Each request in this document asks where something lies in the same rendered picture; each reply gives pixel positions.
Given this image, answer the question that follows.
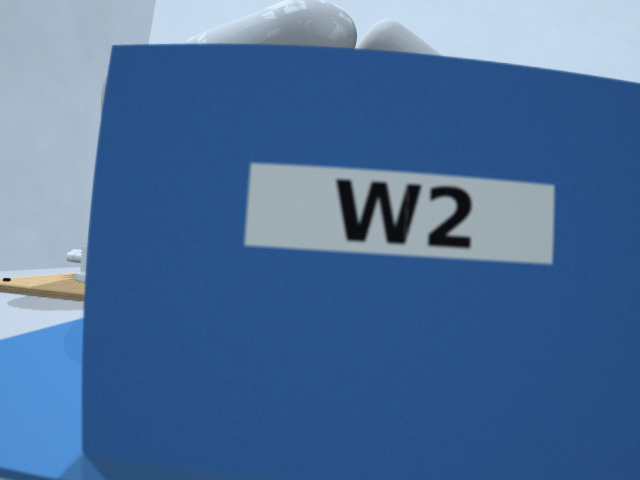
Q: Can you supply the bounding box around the blue bench mat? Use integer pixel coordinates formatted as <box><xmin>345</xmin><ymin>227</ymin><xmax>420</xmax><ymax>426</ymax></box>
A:
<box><xmin>0</xmin><ymin>318</ymin><xmax>287</xmax><ymax>480</ymax></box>

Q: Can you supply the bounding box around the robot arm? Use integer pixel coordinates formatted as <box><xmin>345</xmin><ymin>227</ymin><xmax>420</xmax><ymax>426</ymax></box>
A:
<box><xmin>66</xmin><ymin>0</ymin><xmax>443</xmax><ymax>282</ymax></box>

